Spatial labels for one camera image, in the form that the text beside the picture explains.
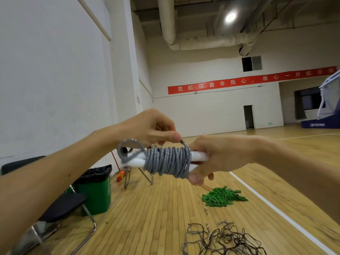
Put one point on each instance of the person's left hand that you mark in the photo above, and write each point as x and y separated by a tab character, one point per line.
143	127

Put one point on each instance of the person's right hand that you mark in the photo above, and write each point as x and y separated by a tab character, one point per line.
228	152

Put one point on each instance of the person's right thumb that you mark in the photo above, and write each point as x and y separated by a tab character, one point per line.
198	174

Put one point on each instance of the person's left thumb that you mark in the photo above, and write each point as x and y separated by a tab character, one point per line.
171	137

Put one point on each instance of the person's left forearm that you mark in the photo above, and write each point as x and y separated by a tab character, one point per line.
53	180

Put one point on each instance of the person's right forearm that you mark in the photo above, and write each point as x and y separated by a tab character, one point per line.
297	161

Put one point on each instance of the pile of green strips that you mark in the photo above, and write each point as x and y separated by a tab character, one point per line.
221	197

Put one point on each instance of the red broom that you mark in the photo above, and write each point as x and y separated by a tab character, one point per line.
121	175

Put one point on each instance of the dark doorway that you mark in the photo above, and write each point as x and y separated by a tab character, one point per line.
249	117

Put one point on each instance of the long red banner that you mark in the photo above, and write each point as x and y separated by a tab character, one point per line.
239	81

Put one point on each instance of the green bin with black bag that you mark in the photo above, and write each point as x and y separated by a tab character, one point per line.
95	191

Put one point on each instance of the black folding chair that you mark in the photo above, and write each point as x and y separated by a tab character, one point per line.
61	207

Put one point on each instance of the round ceiling light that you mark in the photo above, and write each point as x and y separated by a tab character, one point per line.
230	17

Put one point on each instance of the blue basketball hoop stand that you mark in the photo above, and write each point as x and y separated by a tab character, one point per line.
328	103

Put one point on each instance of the metal frame chair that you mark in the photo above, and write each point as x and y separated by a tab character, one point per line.
143	175

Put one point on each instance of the small red wall sign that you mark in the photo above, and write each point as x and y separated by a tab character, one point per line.
138	99

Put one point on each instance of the wall vent grille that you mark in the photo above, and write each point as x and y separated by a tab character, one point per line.
252	63

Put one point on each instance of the white ventilation duct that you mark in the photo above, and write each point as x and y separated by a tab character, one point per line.
170	23

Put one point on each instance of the white wall pipe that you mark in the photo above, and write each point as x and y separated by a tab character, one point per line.
95	19

